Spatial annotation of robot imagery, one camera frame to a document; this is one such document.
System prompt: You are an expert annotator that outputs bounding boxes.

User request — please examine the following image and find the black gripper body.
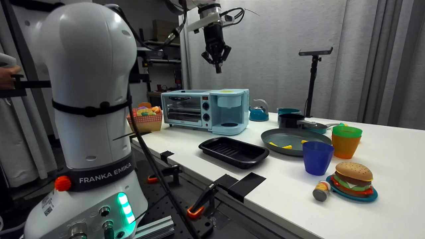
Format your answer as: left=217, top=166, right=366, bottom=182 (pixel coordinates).
left=204, top=20, right=228, bottom=53

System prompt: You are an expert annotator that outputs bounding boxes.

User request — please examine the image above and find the light blue coffeemaker toaster oven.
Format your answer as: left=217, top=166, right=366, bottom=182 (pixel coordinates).
left=160, top=88, right=251, bottom=137

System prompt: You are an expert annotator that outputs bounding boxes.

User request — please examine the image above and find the grey hand controller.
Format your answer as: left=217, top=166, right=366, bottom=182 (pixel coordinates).
left=0, top=52, right=19, bottom=69

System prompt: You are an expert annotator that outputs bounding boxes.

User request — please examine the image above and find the person's hand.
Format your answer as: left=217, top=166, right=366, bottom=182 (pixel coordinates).
left=0, top=65, right=23, bottom=92

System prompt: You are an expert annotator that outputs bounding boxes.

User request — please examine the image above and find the large cardboard box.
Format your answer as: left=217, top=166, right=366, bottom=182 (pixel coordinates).
left=152, top=19, right=181, bottom=44

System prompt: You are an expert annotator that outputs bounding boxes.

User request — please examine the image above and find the dark storage shelf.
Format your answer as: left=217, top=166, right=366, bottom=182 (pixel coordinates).
left=141, top=19, right=184, bottom=105

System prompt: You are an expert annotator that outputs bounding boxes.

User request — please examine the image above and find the grey curtain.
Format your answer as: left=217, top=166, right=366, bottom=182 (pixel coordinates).
left=185, top=0, right=425, bottom=132

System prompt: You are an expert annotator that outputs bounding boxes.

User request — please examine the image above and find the teal toy kettle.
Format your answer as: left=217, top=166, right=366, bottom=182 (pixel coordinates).
left=249, top=99, right=270, bottom=122

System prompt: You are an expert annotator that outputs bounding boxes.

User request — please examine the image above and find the teal toy lid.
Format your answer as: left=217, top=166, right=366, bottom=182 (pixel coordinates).
left=277, top=108, right=303, bottom=117

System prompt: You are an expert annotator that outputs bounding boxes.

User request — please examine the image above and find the black tripod stand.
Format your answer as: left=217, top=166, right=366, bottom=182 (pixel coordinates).
left=298, top=47, right=335, bottom=118

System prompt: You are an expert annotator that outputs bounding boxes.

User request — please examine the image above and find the woven toy basket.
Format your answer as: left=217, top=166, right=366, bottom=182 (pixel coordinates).
left=128, top=103, right=164, bottom=134

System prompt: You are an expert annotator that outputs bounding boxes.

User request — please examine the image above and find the black rectangular tray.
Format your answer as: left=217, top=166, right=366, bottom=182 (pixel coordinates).
left=198, top=136, right=271, bottom=170

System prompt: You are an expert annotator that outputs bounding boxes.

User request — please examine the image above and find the grey round plate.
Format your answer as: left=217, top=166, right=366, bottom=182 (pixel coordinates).
left=261, top=128, right=334, bottom=158

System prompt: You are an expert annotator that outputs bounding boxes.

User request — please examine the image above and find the small black clamp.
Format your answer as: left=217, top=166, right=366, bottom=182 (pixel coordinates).
left=158, top=150, right=176, bottom=165

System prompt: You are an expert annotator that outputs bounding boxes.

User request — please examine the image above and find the black clamp with orange tip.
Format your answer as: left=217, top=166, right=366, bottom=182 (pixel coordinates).
left=185, top=184, right=220, bottom=222
left=146, top=164, right=184, bottom=187

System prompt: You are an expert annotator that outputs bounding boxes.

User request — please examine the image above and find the blue plastic cup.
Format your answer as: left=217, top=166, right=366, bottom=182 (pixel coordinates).
left=302, top=140, right=335, bottom=177

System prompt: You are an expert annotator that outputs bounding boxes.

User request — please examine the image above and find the green plastic cup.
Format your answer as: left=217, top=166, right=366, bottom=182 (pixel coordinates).
left=332, top=124, right=364, bottom=140

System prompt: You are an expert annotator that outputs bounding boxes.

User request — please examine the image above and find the black perforated base board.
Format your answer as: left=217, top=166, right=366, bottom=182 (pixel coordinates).
left=132, top=145, right=250, bottom=239

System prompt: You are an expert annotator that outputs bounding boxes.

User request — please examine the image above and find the orange plastic cup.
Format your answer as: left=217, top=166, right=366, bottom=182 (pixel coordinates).
left=332, top=134, right=363, bottom=161

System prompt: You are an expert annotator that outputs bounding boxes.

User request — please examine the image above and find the small toy can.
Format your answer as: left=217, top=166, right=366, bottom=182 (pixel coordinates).
left=313, top=180, right=332, bottom=203

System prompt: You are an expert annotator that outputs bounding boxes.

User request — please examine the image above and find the toy burger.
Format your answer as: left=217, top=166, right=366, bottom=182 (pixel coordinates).
left=331, top=160, right=375, bottom=198

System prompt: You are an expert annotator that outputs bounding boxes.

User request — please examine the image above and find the black mounting bar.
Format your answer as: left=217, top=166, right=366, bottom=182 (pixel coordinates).
left=0, top=73, right=52, bottom=99

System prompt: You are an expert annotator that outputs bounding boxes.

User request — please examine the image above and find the blue toy plate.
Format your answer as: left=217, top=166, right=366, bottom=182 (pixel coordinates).
left=326, top=174, right=380, bottom=205

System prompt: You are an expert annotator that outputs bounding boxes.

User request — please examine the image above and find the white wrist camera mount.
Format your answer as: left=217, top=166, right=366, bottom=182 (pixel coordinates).
left=188, top=16, right=224, bottom=33

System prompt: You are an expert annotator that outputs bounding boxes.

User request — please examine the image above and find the black base cable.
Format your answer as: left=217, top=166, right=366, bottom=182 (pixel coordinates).
left=125, top=88, right=198, bottom=239

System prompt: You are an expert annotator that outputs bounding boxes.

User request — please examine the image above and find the black table bracket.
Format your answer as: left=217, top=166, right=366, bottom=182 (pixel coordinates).
left=214, top=172, right=267, bottom=203

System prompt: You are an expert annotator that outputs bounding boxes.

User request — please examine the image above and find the long aluminium rail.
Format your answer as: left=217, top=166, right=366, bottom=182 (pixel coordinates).
left=132, top=215, right=177, bottom=239

